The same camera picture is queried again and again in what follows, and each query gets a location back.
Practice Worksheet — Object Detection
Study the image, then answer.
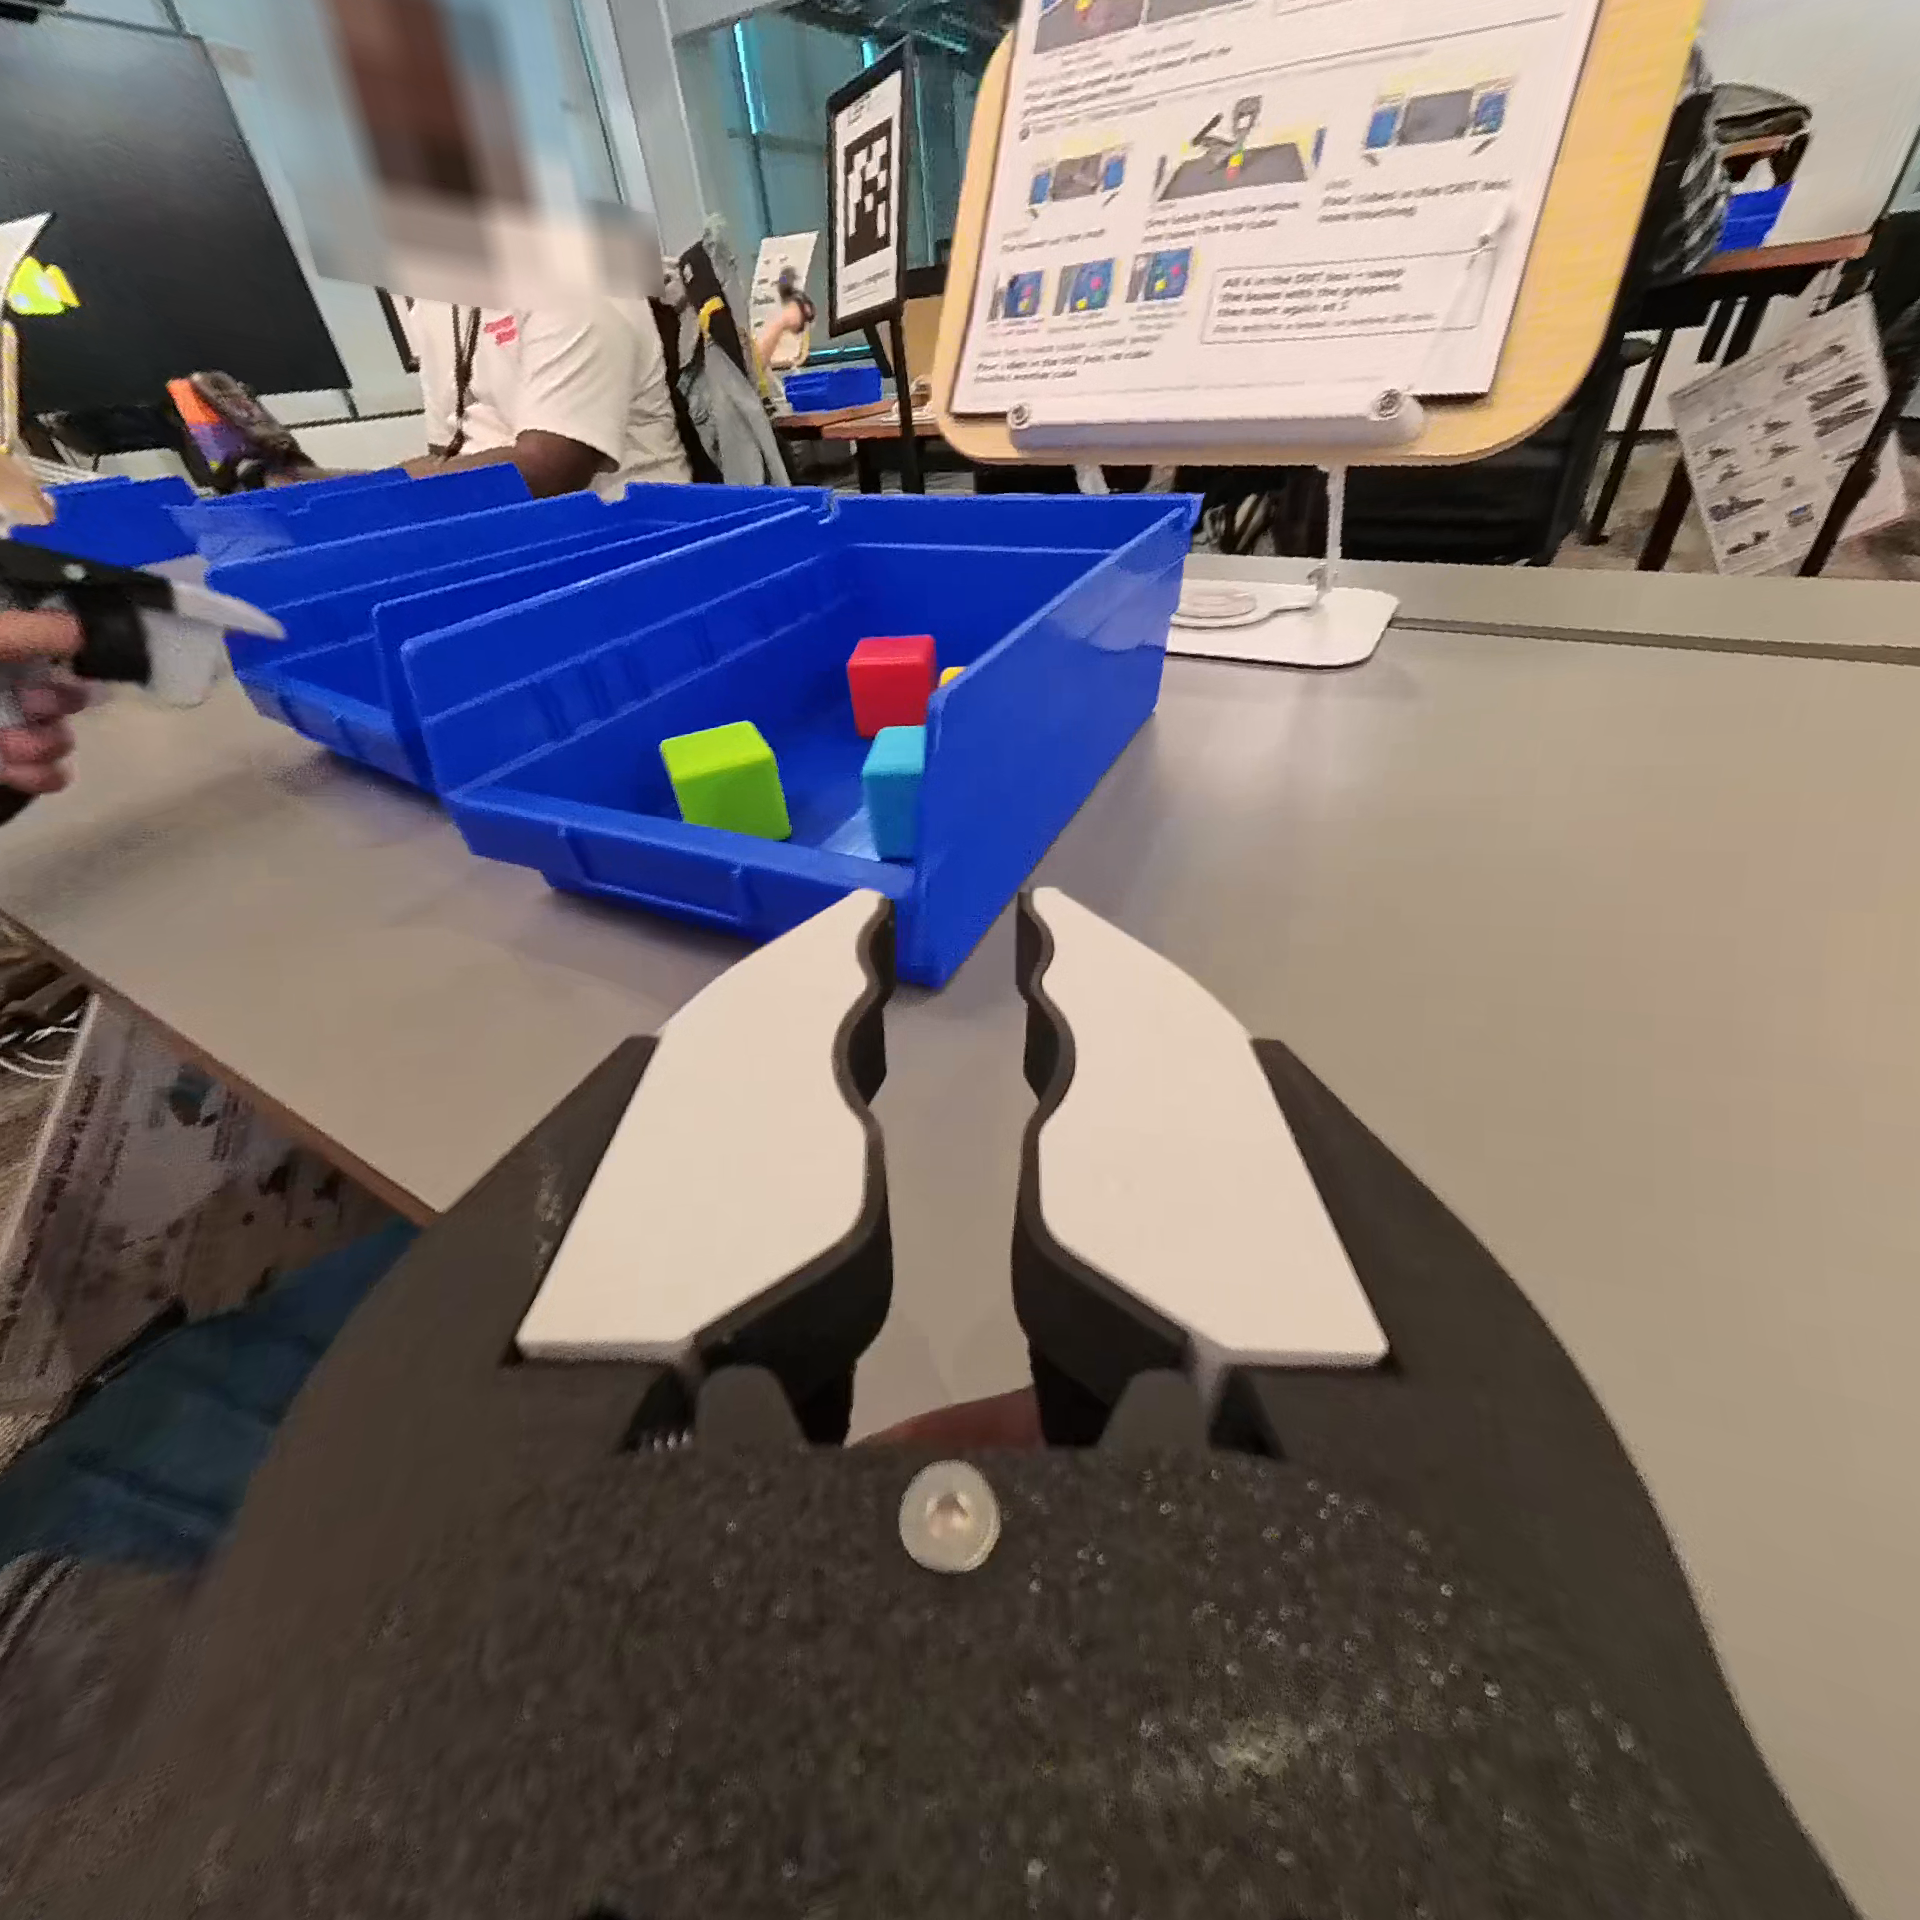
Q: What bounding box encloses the black screen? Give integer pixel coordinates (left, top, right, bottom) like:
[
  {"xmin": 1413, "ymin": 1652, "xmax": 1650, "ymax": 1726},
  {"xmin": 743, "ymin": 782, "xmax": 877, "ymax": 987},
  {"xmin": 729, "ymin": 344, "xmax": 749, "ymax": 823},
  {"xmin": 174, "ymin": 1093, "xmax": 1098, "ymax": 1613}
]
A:
[{"xmin": 0, "ymin": 15, "xmax": 353, "ymax": 423}]

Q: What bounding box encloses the cyan cube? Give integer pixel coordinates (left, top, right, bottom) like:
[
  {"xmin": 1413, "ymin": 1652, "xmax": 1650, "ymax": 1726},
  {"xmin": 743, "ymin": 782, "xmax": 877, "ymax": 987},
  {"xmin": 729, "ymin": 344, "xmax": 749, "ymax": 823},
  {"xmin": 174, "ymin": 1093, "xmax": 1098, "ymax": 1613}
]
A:
[{"xmin": 862, "ymin": 726, "xmax": 927, "ymax": 862}]

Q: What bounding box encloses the printed instruction poster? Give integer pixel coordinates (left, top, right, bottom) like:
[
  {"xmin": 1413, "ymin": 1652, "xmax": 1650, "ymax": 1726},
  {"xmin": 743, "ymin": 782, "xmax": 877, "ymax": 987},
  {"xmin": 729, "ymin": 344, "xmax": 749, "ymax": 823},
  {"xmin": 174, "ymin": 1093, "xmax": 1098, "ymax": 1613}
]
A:
[
  {"xmin": 0, "ymin": 989, "xmax": 437, "ymax": 1352},
  {"xmin": 1669, "ymin": 293, "xmax": 1911, "ymax": 578}
]

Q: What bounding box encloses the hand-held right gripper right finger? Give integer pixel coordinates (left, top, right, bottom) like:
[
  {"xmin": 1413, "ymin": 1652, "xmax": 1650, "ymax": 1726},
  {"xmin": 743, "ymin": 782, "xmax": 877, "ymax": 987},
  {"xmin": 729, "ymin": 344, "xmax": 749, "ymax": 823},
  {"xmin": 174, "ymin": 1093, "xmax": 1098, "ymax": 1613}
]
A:
[{"xmin": 1011, "ymin": 884, "xmax": 1391, "ymax": 1450}]

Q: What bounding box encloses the brown table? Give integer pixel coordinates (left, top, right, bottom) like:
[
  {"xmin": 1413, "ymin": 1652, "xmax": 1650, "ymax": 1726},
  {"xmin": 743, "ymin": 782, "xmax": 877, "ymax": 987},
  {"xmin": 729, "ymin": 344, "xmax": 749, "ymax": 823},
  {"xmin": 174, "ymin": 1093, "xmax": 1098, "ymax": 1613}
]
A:
[
  {"xmin": 1634, "ymin": 231, "xmax": 1875, "ymax": 571},
  {"xmin": 773, "ymin": 397, "xmax": 951, "ymax": 496}
]

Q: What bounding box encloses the red cube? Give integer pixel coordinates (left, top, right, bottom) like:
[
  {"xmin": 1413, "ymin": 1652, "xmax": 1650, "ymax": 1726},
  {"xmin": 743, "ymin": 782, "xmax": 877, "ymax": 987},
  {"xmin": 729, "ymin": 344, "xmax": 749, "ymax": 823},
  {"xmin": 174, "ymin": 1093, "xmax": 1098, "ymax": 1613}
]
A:
[{"xmin": 846, "ymin": 634, "xmax": 938, "ymax": 740}]

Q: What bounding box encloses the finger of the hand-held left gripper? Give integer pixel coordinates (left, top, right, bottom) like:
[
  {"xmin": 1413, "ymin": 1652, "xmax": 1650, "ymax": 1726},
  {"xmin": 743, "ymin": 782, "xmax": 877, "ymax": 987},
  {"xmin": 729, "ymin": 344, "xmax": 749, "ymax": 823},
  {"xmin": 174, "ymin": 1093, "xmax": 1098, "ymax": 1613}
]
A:
[{"xmin": 142, "ymin": 573, "xmax": 289, "ymax": 707}]

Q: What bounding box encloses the grey desk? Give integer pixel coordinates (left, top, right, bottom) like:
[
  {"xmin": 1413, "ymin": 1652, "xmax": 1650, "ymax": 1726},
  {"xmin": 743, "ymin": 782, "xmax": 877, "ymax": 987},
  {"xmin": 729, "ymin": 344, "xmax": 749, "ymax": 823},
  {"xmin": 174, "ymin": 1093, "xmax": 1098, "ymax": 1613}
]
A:
[{"xmin": 0, "ymin": 555, "xmax": 1920, "ymax": 1920}]

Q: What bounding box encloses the grey jacket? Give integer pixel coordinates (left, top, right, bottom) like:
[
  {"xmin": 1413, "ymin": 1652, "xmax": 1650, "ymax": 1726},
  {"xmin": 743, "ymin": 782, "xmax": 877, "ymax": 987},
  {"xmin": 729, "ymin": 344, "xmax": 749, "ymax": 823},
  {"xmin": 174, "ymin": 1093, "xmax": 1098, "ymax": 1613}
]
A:
[{"xmin": 661, "ymin": 240, "xmax": 797, "ymax": 484}]

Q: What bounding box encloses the green cube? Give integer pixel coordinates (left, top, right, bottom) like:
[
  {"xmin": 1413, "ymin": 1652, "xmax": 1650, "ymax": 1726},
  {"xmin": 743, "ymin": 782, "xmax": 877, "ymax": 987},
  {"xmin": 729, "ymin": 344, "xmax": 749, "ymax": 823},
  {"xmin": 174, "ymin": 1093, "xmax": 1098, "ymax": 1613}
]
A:
[{"xmin": 661, "ymin": 719, "xmax": 793, "ymax": 842}]

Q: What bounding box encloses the dark backpack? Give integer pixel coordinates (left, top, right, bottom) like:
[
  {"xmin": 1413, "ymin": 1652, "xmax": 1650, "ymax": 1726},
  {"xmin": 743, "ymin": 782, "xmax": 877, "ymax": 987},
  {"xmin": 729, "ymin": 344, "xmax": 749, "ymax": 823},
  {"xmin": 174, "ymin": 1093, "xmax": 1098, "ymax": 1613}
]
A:
[{"xmin": 1650, "ymin": 45, "xmax": 1816, "ymax": 288}]

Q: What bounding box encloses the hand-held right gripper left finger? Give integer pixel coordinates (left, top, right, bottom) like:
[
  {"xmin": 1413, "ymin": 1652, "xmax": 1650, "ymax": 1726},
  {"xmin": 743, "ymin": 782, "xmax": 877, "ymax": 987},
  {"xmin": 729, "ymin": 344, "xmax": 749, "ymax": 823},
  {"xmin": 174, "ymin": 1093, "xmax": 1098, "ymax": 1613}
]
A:
[{"xmin": 513, "ymin": 887, "xmax": 898, "ymax": 1445}]

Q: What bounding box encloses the person's blue jeans leg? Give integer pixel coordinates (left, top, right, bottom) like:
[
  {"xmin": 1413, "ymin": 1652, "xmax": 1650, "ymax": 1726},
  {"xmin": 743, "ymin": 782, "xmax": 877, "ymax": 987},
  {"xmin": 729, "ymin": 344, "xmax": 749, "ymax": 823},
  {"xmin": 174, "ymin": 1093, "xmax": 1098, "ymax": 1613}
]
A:
[{"xmin": 0, "ymin": 1215, "xmax": 423, "ymax": 1578}]

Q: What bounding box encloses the printed instruction sheet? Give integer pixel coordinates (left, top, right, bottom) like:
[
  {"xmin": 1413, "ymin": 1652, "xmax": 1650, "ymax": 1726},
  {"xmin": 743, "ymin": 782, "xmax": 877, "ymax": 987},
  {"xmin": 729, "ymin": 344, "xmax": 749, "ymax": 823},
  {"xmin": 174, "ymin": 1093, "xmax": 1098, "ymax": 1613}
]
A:
[{"xmin": 970, "ymin": 0, "xmax": 1607, "ymax": 430}]

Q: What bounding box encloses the person's left hand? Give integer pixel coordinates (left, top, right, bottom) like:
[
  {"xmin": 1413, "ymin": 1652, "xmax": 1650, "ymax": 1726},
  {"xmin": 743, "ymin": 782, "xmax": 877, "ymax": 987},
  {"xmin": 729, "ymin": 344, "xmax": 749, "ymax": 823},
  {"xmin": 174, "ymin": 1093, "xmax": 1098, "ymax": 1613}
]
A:
[{"xmin": 0, "ymin": 608, "xmax": 89, "ymax": 798}]

